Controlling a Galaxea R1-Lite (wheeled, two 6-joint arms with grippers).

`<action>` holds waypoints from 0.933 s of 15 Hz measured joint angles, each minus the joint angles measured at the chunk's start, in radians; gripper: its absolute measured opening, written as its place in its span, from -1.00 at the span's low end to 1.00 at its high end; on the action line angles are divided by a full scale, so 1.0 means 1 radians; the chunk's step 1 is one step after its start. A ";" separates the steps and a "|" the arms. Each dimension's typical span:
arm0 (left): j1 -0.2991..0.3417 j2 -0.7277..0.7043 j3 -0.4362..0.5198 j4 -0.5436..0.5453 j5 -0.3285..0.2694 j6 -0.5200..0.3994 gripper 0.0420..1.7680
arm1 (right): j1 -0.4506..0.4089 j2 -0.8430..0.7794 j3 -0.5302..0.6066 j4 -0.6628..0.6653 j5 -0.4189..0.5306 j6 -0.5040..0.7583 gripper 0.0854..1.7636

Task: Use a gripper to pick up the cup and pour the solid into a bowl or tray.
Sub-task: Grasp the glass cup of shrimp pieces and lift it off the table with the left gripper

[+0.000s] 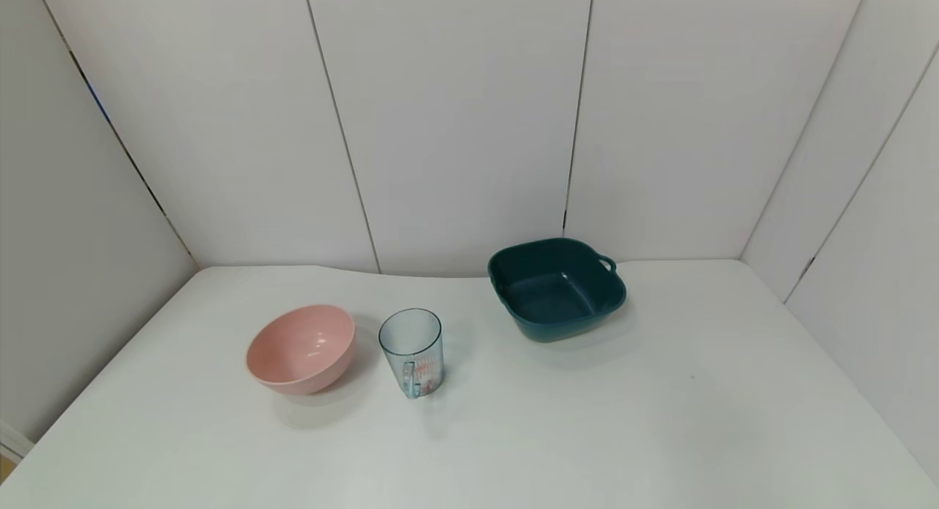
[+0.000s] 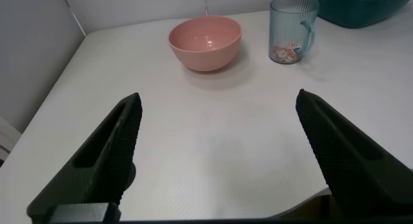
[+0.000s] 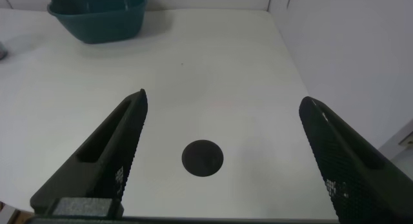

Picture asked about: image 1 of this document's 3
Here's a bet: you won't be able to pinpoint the dark teal square basin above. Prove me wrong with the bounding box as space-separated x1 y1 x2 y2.
488 237 628 343

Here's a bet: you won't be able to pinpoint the pink round bowl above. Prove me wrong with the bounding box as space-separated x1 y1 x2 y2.
246 304 358 396

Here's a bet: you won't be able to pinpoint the transparent blue ribbed cup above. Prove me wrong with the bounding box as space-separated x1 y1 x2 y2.
379 308 445 400

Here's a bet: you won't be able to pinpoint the red and white pellets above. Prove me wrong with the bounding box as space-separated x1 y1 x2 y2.
409 361 444 397

